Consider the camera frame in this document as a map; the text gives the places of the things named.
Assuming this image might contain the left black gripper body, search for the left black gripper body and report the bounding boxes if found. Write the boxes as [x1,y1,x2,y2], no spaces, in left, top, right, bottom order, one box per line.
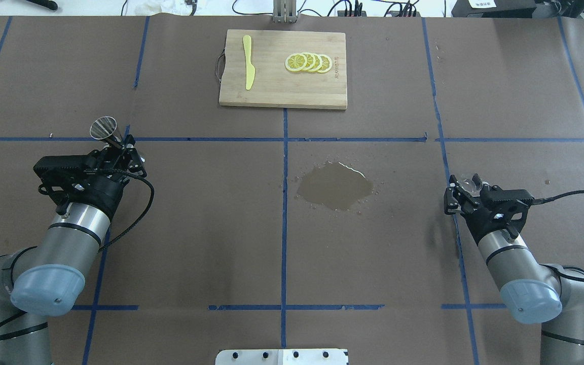
[34,146,147,216]

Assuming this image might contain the yellow plastic knife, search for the yellow plastic knife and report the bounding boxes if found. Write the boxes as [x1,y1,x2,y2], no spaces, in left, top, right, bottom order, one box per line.
[242,34,257,91]

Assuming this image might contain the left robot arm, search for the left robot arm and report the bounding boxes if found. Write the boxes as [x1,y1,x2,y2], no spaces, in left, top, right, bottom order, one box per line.
[0,142,148,364]

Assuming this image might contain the blue tape long line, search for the blue tape long line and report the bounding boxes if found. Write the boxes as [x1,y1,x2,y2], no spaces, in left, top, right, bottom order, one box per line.
[280,108,289,349]

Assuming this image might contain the spilled liquid puddle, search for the spilled liquid puddle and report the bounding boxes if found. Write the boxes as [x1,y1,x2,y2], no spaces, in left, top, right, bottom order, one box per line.
[297,161,374,211]

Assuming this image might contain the wooden cutting board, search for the wooden cutting board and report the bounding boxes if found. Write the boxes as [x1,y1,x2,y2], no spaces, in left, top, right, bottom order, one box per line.
[218,29,348,110]

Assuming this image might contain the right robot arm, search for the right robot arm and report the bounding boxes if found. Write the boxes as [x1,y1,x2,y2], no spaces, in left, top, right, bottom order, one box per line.
[443,174,584,364]

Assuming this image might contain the black tripod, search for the black tripod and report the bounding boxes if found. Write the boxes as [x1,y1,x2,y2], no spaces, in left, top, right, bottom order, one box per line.
[0,1,59,12]

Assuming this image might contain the blue tape cross line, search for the blue tape cross line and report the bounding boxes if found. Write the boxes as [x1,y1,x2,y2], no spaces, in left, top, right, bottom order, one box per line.
[0,136,584,143]

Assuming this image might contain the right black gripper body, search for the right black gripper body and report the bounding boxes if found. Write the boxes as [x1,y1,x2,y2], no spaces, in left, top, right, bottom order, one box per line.
[456,186,535,239]

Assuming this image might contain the clear glass shaker cup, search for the clear glass shaker cup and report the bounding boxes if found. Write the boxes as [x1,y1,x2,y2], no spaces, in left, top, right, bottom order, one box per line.
[458,173,489,197]

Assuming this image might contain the lemon slice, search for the lemon slice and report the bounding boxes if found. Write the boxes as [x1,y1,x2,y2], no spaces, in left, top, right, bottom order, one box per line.
[283,52,334,74]

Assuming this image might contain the steel jigger measuring cup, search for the steel jigger measuring cup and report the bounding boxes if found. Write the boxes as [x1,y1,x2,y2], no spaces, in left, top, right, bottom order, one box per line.
[89,116,144,162]

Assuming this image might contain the aluminium frame post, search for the aluminium frame post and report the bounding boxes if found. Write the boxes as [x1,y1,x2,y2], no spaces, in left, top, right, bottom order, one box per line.
[273,0,298,23]

